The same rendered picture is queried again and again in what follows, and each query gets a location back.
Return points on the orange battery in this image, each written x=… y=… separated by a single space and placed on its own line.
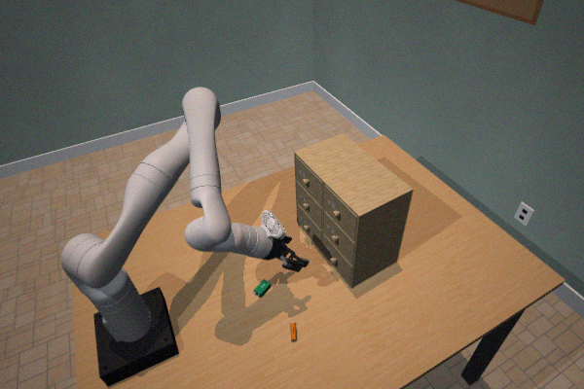
x=293 y=331

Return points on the wooden chest of drawers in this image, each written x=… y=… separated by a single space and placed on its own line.
x=378 y=198

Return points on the green battery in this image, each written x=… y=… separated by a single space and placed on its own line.
x=262 y=288

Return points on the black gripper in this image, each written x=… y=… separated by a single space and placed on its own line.
x=281 y=254

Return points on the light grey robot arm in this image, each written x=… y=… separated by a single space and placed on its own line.
x=96 y=261

